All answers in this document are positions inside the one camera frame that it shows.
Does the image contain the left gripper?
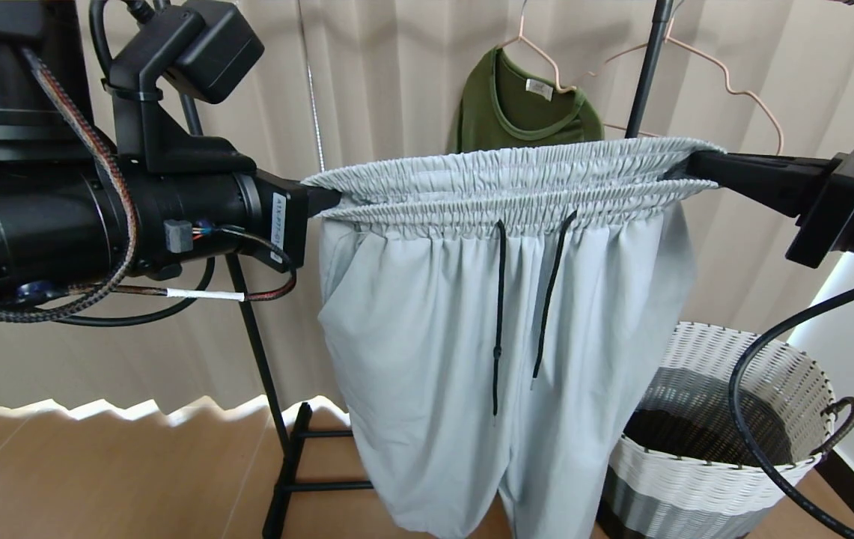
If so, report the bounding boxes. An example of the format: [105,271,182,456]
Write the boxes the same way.
[0,159,311,304]

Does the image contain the pink clothes hanger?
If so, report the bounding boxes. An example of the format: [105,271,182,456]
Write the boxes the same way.
[498,0,581,94]
[590,0,785,156]

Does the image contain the green long-sleeved shirt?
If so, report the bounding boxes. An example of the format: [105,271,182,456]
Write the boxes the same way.
[457,47,607,154]

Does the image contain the pale grey shorts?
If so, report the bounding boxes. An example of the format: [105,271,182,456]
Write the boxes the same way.
[301,136,719,539]

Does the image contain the white laundry basket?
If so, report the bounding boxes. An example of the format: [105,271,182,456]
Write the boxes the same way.
[597,320,854,539]

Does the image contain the black clothes rack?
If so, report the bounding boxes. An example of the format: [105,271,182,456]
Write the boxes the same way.
[176,0,676,539]

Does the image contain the beige curtain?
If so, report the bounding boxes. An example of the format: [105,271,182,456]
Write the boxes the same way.
[0,0,854,424]

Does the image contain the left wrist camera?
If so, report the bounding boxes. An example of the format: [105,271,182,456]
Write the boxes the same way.
[101,0,266,174]

